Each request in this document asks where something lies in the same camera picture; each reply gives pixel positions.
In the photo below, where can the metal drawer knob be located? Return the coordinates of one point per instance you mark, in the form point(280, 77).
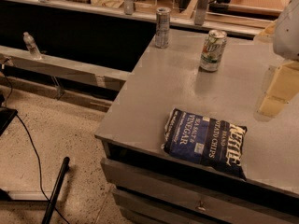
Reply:
point(200, 206)

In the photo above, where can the clear plastic water bottle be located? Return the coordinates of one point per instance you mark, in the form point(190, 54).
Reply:
point(31, 46)

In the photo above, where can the black pole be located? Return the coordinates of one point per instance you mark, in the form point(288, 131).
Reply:
point(56, 191)

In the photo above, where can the blue Kettle chip bag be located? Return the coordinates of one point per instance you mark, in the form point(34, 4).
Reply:
point(202, 140)

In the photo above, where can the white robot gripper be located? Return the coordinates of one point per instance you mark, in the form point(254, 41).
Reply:
point(288, 32)

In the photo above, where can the grey drawer cabinet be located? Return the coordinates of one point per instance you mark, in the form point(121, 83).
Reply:
point(151, 190)

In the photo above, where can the green 7up can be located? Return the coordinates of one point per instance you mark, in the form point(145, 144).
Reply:
point(213, 49)

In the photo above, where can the black device at left edge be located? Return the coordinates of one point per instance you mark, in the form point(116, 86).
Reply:
point(6, 116)

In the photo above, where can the tall silver energy drink can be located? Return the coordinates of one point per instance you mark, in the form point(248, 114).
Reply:
point(162, 27)

